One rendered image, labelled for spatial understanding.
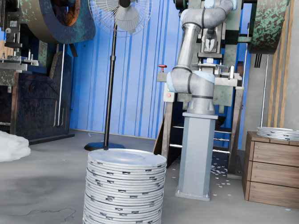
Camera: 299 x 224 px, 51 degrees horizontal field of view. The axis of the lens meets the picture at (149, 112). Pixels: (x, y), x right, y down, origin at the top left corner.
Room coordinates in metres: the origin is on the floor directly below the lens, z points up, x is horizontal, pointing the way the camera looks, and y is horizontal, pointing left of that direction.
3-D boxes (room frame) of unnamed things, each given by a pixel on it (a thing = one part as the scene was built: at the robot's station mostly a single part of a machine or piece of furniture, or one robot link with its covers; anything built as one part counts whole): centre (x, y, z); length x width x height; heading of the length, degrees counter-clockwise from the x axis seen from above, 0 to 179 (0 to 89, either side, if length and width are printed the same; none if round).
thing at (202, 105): (1.73, -0.28, 0.50); 0.15 x 0.15 x 0.10
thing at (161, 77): (2.37, -0.09, 0.62); 0.10 x 0.06 x 0.20; 76
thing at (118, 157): (1.16, 0.07, 0.29); 0.29 x 0.29 x 0.01
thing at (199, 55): (2.52, -0.44, 0.86); 0.20 x 0.16 x 0.05; 76
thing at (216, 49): (2.47, -0.43, 1.04); 0.17 x 0.15 x 0.30; 166
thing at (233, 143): (2.59, -0.74, 0.45); 0.92 x 0.12 x 0.90; 166
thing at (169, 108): (2.71, -0.22, 0.45); 0.92 x 0.12 x 0.90; 166
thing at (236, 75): (2.47, -0.61, 0.76); 0.17 x 0.06 x 0.10; 76
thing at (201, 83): (1.74, -0.28, 0.62); 0.13 x 0.12 x 0.14; 67
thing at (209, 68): (2.34, -0.40, 0.72); 0.25 x 0.14 x 0.14; 166
